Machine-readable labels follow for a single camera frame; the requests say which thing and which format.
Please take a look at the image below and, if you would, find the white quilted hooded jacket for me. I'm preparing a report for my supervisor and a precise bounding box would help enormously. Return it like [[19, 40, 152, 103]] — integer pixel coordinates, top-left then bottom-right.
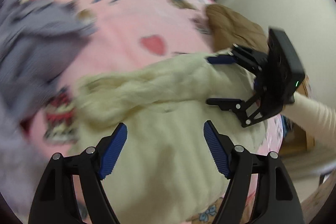
[[64, 53, 282, 223]]

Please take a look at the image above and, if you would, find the person's right forearm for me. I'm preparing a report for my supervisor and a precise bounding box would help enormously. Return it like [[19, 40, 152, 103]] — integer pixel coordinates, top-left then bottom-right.
[[281, 92, 336, 150]]

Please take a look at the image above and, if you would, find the purple clothes pile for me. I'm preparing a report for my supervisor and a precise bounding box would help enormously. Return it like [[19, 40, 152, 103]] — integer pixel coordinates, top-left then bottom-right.
[[1, 0, 96, 215]]

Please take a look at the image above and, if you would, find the brown folded down jacket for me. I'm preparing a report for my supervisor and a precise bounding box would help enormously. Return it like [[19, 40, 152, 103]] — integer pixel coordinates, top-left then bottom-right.
[[206, 4, 269, 54]]

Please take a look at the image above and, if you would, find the pink cartoon blanket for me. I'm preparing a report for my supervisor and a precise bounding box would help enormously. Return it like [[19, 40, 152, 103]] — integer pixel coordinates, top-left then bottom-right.
[[18, 0, 285, 224]]

